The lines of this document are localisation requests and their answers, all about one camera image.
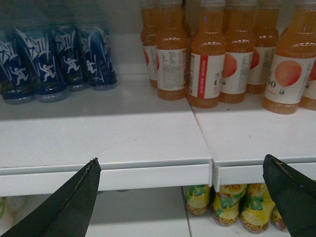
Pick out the lemon tea bottle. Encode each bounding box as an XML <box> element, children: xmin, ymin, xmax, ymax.
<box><xmin>211</xmin><ymin>184</ymin><xmax>247</xmax><ymax>227</ymax></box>
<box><xmin>185</xmin><ymin>185</ymin><xmax>210</xmax><ymax>216</ymax></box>
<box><xmin>240</xmin><ymin>183</ymin><xmax>275</xmax><ymax>234</ymax></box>

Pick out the lemon tea bottle middle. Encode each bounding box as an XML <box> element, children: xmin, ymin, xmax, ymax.
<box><xmin>211</xmin><ymin>184</ymin><xmax>247</xmax><ymax>227</ymax></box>

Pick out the orange juice bottle text label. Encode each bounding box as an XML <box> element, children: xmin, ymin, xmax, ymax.
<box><xmin>156</xmin><ymin>0</ymin><xmax>187</xmax><ymax>101</ymax></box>

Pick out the orange juice bottle rear left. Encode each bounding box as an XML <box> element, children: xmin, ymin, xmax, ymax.
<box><xmin>139</xmin><ymin>0</ymin><xmax>159</xmax><ymax>88</ymax></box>

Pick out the blue sports drink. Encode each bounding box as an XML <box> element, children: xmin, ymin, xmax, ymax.
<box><xmin>13</xmin><ymin>12</ymin><xmax>69</xmax><ymax>103</ymax></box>
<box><xmin>78</xmin><ymin>9</ymin><xmax>118</xmax><ymax>91</ymax></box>
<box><xmin>49</xmin><ymin>9</ymin><xmax>89</xmax><ymax>91</ymax></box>
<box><xmin>0</xmin><ymin>14</ymin><xmax>35</xmax><ymax>105</ymax></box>

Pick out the lemon tea bottle right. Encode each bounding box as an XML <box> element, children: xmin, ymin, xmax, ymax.
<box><xmin>240</xmin><ymin>183</ymin><xmax>275</xmax><ymax>234</ymax></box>

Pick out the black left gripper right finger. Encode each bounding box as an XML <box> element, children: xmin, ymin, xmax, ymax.
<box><xmin>263</xmin><ymin>154</ymin><xmax>316</xmax><ymax>237</ymax></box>

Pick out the orange juice bottle front right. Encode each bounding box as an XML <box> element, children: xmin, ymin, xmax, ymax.
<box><xmin>262</xmin><ymin>0</ymin><xmax>316</xmax><ymax>115</ymax></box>

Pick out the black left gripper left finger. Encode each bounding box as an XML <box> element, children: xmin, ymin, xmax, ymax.
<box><xmin>2</xmin><ymin>158</ymin><xmax>101</xmax><ymax>237</ymax></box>

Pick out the orange juice bottle peach label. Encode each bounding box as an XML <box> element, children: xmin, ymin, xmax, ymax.
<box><xmin>219</xmin><ymin>0</ymin><xmax>257</xmax><ymax>104</ymax></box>

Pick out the white upper shelf right board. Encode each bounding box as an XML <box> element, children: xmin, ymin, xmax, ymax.
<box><xmin>193</xmin><ymin>94</ymin><xmax>316</xmax><ymax>190</ymax></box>

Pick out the orange juice bottle far right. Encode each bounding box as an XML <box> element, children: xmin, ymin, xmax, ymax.
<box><xmin>300</xmin><ymin>72</ymin><xmax>316</xmax><ymax>111</ymax></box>

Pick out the orange juice bottle red stripe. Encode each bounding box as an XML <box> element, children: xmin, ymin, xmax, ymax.
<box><xmin>188</xmin><ymin>0</ymin><xmax>226</xmax><ymax>109</ymax></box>

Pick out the lemon tea bottle left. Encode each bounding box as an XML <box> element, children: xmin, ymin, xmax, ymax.
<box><xmin>185</xmin><ymin>185</ymin><xmax>210</xmax><ymax>216</ymax></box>

